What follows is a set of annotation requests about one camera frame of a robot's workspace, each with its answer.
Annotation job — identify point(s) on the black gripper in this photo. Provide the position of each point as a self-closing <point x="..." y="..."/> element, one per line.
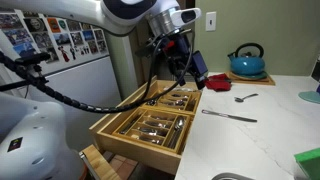
<point x="176" y="50"/>

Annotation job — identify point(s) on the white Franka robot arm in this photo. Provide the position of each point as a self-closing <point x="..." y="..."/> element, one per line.
<point x="33" y="133"/>

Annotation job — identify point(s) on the stainless steel bread knife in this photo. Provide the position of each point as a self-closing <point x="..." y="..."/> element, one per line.
<point x="229" y="115"/>

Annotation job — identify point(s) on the light wooden kitchen drawer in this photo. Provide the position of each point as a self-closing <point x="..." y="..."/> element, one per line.
<point x="140" y="151"/>

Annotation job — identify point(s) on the clear plastic wrapped utensils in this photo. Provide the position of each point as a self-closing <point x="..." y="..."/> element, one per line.
<point x="180" y="89"/>

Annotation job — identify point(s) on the stainless steel cutlery piece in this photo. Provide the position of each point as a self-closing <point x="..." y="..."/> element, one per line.
<point x="175" y="103"/>
<point x="151" y="131"/>
<point x="181" y="95"/>
<point x="178" y="99"/>
<point x="156" y="124"/>
<point x="153" y="100"/>
<point x="147" y="140"/>

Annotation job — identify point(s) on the bamboo cutlery tray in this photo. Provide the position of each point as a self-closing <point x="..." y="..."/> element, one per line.
<point x="196" y="100"/>
<point x="186" y="131"/>

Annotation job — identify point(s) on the red cloth pot holder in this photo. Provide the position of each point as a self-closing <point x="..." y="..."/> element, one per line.
<point x="218" y="84"/>

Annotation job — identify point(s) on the large stainless serving spoon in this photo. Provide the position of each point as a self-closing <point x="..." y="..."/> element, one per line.
<point x="180" y="124"/>

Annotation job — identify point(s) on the small stainless steel spoon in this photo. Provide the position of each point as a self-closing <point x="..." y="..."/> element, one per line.
<point x="246" y="97"/>

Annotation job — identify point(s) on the wooden trivet board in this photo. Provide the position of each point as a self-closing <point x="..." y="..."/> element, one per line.
<point x="268" y="81"/>

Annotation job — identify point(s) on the red figure fridge magnet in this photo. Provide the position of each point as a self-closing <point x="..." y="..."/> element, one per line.
<point x="64" y="54"/>

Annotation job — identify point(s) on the wooden butcher block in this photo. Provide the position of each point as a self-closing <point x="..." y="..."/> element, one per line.
<point x="100" y="163"/>

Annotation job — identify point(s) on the metal bar clamp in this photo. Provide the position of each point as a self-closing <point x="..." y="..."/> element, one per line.
<point x="86" y="165"/>

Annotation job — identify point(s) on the orange fridge photo magnet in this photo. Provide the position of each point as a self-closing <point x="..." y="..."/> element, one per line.
<point x="53" y="25"/>

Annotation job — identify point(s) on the pale teal round mat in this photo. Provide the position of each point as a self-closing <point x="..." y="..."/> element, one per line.
<point x="310" y="96"/>

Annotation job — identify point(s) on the green sponge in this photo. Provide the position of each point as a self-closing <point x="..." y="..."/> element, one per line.
<point x="310" y="163"/>

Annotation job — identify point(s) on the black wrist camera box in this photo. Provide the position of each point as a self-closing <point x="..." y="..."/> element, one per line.
<point x="200" y="68"/>

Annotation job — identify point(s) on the white light switch plate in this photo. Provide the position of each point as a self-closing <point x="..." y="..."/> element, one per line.
<point x="210" y="21"/>

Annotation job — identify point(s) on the black camera on stand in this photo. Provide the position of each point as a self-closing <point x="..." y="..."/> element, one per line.
<point x="31" y="58"/>

